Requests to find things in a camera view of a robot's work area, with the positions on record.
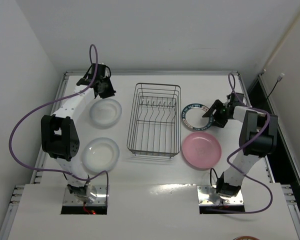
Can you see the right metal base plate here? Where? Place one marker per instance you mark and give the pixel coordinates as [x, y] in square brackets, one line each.
[207, 197]

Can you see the brown round object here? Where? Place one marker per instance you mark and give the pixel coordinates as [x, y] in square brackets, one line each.
[246, 237]

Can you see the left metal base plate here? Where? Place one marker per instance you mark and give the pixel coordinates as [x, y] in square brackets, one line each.
[100, 192]

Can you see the clear glass plate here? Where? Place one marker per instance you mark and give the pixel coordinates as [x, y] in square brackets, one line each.
[105, 113]
[101, 154]

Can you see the blue rimmed white plate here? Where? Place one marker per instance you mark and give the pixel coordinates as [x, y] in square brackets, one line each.
[203, 123]

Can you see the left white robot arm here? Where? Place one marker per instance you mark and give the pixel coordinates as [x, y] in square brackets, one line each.
[59, 137]

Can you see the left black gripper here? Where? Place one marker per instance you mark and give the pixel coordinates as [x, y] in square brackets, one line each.
[104, 88]

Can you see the metal base plate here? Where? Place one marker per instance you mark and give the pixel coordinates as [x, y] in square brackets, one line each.
[207, 197]
[100, 192]

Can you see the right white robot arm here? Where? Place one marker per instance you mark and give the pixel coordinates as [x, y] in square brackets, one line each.
[258, 138]

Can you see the wire dish rack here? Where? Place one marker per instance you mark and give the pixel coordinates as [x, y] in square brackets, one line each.
[155, 120]

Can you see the upper clear glass plate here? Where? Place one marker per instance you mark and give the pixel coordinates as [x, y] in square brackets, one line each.
[105, 113]

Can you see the pink plastic plate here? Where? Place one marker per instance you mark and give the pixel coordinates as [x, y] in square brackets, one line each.
[201, 150]

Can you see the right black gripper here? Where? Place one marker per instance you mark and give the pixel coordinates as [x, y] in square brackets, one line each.
[219, 116]

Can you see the lower clear glass plate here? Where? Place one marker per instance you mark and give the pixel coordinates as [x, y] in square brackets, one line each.
[101, 154]

